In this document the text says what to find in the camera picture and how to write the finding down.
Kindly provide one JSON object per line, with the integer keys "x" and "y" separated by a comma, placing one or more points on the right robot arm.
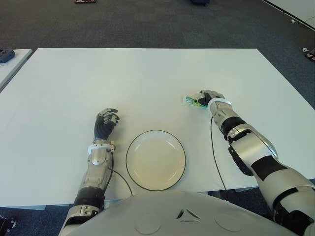
{"x": 258, "y": 145}

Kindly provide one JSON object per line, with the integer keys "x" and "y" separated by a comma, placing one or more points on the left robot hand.
{"x": 102, "y": 130}

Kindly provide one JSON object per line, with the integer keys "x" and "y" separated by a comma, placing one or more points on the dark game controller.
{"x": 5, "y": 54}

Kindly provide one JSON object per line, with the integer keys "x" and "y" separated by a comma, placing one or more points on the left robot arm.
{"x": 97, "y": 158}

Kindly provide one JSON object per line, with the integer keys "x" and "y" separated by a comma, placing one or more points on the black wheeled base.
{"x": 7, "y": 223}

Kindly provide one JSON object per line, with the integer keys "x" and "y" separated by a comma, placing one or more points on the grey trouser leg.
{"x": 312, "y": 51}

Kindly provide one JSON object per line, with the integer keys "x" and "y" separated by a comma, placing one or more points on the red black floor item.
{"x": 85, "y": 1}

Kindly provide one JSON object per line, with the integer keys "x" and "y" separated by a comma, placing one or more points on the green white toothpaste tube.
{"x": 189, "y": 100}

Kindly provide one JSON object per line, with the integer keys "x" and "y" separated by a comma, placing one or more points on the white plate black rim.
{"x": 155, "y": 159}

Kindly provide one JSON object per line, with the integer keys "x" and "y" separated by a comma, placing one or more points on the white table black edge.
{"x": 295, "y": 6}

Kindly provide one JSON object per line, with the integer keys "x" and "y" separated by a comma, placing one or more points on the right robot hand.
{"x": 214, "y": 94}

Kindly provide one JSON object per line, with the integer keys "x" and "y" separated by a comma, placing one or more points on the dark blue floor object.
{"x": 199, "y": 1}

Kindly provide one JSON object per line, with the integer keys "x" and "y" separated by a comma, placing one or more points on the silver robot torso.
{"x": 172, "y": 216}

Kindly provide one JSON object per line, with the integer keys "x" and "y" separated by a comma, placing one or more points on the white side table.
{"x": 18, "y": 61}

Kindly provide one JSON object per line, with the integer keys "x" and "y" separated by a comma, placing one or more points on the foot in sandal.
{"x": 310, "y": 57}

